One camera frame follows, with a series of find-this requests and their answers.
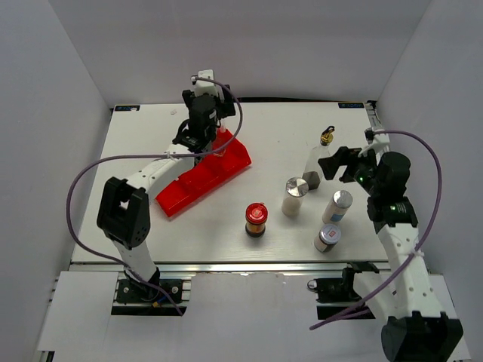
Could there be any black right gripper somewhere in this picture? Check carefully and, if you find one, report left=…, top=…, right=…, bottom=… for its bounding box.
left=318, top=144, right=382, bottom=196

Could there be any dark liquid glass bottle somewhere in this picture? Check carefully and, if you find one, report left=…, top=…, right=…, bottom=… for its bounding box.
left=302, top=125, right=335, bottom=191

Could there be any clear liquid glass bottle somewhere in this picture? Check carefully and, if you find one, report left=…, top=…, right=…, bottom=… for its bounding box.
left=212, top=120, right=231, bottom=158

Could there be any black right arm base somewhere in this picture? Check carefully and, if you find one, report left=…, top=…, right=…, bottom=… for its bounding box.
left=307, top=278, right=361, bottom=303

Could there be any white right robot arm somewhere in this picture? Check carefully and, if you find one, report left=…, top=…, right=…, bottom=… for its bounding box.
left=318, top=146, right=463, bottom=361

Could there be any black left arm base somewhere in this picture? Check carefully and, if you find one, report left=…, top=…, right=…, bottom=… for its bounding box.
left=114, top=279, right=191, bottom=305

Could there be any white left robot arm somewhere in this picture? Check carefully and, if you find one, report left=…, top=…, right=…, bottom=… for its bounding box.
left=97, top=89, right=235, bottom=301

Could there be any silver lid white powder jar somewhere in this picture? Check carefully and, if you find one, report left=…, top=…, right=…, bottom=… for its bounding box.
left=281, top=177, right=309, bottom=217

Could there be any silver lid blue label jar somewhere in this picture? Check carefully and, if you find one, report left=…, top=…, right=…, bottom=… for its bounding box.
left=322, top=189, right=353, bottom=224

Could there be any blue table corner label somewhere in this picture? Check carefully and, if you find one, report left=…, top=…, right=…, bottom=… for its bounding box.
left=338, top=102, right=365, bottom=109

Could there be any red plastic organizer tray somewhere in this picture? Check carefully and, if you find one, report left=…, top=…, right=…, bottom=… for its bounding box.
left=155, top=140, right=251, bottom=217

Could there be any white lid brown spice jar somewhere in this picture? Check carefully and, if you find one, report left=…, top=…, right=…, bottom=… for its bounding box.
left=314, top=223, right=341, bottom=253

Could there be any blue left table label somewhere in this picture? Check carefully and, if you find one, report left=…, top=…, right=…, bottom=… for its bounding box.
left=114, top=105, right=140, bottom=112

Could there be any red lid dark sauce jar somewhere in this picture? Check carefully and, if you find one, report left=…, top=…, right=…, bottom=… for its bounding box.
left=245, top=202, right=269, bottom=238

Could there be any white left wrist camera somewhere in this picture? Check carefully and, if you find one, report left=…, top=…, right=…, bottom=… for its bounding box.
left=191, top=69, right=223, bottom=99

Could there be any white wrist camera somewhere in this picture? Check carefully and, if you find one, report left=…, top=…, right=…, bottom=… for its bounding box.
left=191, top=69, right=223, bottom=99
left=358, top=127, right=390, bottom=158

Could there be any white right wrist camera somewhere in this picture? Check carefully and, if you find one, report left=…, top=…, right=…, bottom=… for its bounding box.
left=358, top=127, right=390, bottom=158

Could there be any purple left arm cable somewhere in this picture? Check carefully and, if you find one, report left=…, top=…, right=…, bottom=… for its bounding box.
left=66, top=77, right=244, bottom=317

